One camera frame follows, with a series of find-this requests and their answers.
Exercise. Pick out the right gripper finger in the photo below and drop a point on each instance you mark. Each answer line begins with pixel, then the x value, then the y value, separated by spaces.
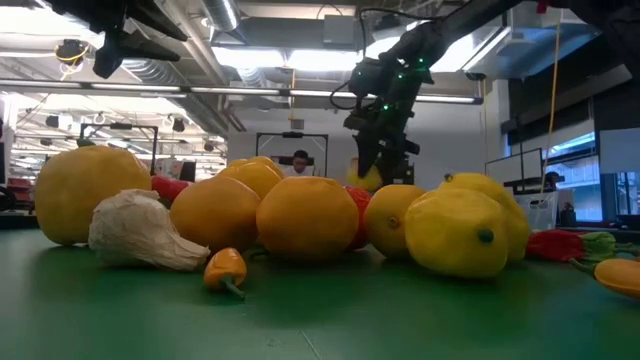
pixel 368 152
pixel 395 165

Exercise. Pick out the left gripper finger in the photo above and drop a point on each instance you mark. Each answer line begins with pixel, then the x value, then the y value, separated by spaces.
pixel 112 50
pixel 125 17

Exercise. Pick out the yellow lemon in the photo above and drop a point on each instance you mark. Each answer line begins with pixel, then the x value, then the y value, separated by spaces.
pixel 369 181
pixel 500 195
pixel 450 235

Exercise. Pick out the yellow-orange citrus fruit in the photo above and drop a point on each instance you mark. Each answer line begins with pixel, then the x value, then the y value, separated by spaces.
pixel 387 210

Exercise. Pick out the orange citrus fruit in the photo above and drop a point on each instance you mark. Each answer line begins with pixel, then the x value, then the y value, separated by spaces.
pixel 307 217
pixel 215 215
pixel 265 161

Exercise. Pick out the yellow mango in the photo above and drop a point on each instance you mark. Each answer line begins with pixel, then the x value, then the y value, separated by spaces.
pixel 255 177

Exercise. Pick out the red bell pepper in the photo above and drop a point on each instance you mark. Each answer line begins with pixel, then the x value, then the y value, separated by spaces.
pixel 167 187

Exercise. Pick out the large white garlic bulb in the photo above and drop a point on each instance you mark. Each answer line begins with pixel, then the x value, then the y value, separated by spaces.
pixel 140 230

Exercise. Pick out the person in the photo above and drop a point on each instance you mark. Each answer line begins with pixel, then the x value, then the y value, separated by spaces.
pixel 300 164

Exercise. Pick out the long ceiling light bar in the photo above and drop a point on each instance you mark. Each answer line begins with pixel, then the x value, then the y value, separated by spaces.
pixel 235 91

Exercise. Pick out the red storage bins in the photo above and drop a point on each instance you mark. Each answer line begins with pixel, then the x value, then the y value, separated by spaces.
pixel 20 189

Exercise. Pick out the green table mat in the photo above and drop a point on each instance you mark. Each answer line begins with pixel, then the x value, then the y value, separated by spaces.
pixel 320 325

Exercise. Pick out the small red pepper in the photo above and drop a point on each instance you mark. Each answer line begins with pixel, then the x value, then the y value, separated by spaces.
pixel 555 245

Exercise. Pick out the short orange pepper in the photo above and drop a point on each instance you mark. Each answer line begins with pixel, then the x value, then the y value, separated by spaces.
pixel 225 267

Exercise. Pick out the window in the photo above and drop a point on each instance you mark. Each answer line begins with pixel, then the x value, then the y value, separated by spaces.
pixel 580 185

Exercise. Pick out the orange chili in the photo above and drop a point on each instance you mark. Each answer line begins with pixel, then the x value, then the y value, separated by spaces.
pixel 620 277

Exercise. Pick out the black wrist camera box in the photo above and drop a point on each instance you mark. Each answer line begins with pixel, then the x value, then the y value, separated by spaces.
pixel 367 77

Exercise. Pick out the black gantry frame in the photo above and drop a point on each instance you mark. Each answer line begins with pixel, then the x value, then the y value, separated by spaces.
pixel 292 134
pixel 120 126

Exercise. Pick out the round metal air duct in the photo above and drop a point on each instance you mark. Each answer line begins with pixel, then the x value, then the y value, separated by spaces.
pixel 220 12

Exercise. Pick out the black frame stand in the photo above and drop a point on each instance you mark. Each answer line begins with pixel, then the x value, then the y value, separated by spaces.
pixel 506 155

